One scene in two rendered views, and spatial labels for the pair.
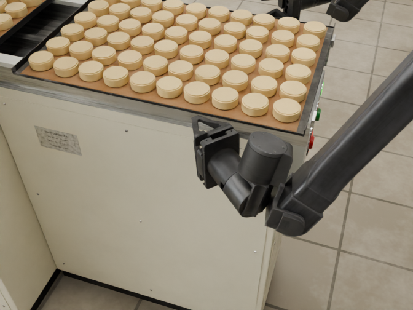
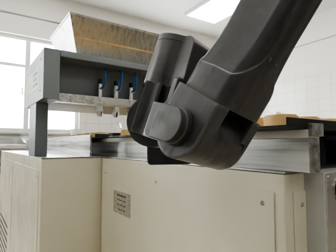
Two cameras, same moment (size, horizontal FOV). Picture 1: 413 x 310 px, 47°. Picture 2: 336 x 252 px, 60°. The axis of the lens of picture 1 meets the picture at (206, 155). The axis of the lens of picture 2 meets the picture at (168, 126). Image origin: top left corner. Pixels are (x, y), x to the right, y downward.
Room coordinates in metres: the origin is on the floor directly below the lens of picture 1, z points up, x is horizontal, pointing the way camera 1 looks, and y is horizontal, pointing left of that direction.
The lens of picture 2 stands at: (0.23, -0.28, 0.88)
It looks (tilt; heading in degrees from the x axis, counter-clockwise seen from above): 4 degrees up; 38
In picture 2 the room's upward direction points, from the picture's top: straight up
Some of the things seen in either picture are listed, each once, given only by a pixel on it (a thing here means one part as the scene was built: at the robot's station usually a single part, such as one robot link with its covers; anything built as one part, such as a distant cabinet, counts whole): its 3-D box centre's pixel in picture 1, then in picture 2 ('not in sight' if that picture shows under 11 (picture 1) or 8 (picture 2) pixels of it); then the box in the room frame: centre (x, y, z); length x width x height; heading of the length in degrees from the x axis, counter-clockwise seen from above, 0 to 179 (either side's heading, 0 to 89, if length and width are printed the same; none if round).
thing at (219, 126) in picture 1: (207, 138); not in sight; (0.60, 0.00, 0.91); 0.09 x 0.07 x 0.07; 27
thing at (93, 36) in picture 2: not in sight; (126, 57); (1.08, 0.60, 1.25); 0.56 x 0.29 x 0.14; 162
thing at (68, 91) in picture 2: not in sight; (125, 113); (1.08, 0.60, 1.01); 0.72 x 0.33 x 0.34; 162
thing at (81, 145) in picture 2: not in sight; (47, 145); (1.03, 1.12, 0.88); 1.28 x 0.01 x 0.07; 72
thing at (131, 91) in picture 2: not in sight; (132, 94); (1.02, 0.50, 1.07); 0.06 x 0.03 x 0.18; 72
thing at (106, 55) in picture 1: (104, 55); not in sight; (0.86, 0.22, 0.91); 0.05 x 0.05 x 0.02
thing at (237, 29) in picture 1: (234, 30); not in sight; (0.97, -0.06, 0.91); 0.05 x 0.05 x 0.02
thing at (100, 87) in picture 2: not in sight; (101, 91); (0.90, 0.54, 1.07); 0.06 x 0.03 x 0.18; 72
